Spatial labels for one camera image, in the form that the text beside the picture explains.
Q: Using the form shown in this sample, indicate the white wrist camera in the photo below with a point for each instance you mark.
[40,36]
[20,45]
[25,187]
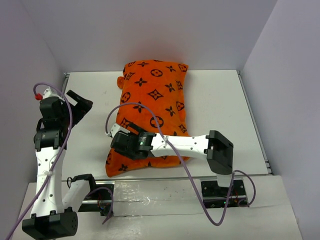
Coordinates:
[115,129]
[50,92]

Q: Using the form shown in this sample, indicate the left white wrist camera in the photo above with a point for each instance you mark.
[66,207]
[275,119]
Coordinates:
[50,92]

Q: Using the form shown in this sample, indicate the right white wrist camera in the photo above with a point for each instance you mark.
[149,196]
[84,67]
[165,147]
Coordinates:
[115,129]

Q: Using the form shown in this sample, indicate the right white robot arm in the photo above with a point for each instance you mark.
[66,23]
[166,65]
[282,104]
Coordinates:
[214,147]

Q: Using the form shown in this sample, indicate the aluminium mounting rail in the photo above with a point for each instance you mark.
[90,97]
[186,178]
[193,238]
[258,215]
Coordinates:
[106,179]

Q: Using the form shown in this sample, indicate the orange patterned pillowcase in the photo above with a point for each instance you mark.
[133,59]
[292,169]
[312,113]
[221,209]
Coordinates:
[153,97]

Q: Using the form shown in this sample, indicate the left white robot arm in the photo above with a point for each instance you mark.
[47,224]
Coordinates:
[53,215]

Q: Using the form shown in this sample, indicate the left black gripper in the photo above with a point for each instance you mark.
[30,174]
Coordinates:
[81,108]

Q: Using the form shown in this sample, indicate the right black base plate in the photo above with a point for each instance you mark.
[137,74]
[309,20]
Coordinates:
[214,196]

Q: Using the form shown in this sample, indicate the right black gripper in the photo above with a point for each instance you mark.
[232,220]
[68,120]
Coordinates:
[138,129]

